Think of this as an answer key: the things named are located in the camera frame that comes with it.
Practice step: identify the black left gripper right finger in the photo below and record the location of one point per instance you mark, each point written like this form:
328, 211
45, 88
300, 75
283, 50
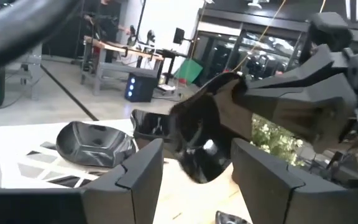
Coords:
291, 205

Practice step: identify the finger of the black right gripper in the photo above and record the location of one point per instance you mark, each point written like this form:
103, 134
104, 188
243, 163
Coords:
306, 70
306, 112

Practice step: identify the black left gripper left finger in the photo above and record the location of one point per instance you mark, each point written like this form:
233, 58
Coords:
104, 205

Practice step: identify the black wavy square mini plate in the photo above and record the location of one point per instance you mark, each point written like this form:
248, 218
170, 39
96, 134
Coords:
151, 124

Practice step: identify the green plant in black pot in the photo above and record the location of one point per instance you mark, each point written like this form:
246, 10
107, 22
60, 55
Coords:
272, 140

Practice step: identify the green board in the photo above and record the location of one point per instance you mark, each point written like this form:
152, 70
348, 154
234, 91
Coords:
190, 70

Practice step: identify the black computer tower blue lights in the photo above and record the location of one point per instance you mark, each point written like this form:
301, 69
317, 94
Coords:
140, 87

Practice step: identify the black monitor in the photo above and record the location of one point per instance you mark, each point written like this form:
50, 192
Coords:
179, 35

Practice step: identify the white rolling cart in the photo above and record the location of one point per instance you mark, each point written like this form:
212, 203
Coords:
166, 88

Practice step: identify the black desk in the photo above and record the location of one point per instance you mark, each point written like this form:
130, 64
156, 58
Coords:
171, 54

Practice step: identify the grey workbench wooden top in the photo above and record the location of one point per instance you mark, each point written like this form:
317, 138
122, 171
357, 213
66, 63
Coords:
113, 67

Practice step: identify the black blurred foreground object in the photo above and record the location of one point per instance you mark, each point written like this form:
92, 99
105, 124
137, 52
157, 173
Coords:
11, 31

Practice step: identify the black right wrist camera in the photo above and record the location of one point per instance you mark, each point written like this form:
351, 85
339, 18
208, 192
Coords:
328, 31

